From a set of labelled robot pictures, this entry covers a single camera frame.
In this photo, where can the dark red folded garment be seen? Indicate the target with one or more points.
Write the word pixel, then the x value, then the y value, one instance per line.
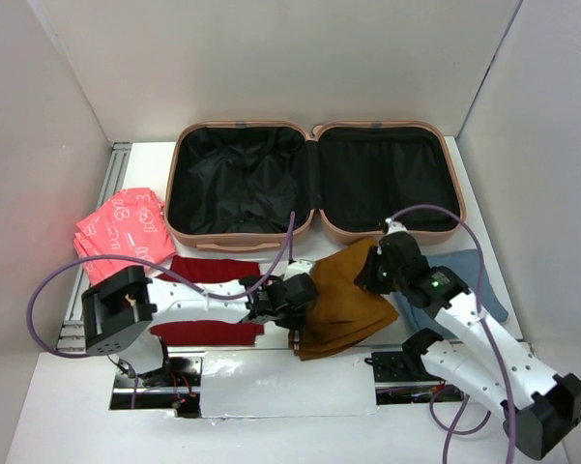
pixel 210 333

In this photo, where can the pink open suitcase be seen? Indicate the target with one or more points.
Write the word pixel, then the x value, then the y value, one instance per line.
pixel 242 186

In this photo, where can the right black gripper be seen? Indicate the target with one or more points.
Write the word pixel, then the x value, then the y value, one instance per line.
pixel 365 276

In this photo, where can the mustard brown garment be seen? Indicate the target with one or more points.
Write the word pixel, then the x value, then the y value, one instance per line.
pixel 344 314

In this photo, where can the aluminium rail frame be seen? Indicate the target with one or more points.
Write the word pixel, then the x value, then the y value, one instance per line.
pixel 96 234

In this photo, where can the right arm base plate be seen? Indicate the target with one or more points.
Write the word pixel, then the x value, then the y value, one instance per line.
pixel 398 380

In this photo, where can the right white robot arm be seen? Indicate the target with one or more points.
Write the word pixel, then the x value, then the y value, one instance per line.
pixel 538 407

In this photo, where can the coral pink patterned garment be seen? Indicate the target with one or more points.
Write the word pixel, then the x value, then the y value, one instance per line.
pixel 145 232

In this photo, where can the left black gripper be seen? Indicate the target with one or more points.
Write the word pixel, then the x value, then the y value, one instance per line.
pixel 296 322

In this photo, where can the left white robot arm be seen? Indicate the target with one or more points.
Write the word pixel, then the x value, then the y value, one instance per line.
pixel 120 312

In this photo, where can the grey blue folded garment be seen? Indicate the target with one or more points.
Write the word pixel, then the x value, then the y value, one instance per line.
pixel 465 263

